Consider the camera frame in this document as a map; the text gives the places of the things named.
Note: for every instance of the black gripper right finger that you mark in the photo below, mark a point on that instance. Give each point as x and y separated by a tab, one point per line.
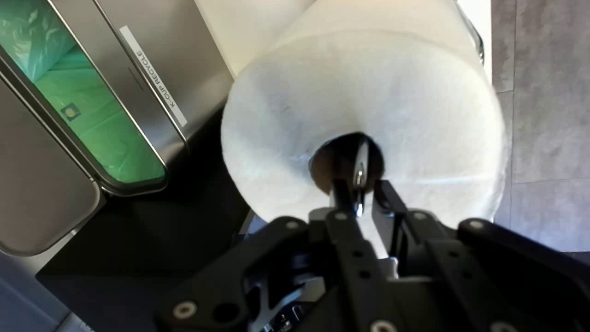
491	277

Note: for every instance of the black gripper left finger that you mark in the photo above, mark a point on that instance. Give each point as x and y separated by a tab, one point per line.
295	270

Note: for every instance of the white paper towel roll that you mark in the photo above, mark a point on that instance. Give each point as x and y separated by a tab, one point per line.
417	111

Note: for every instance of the stainless box with green lid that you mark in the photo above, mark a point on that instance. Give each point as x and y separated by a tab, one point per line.
80	104

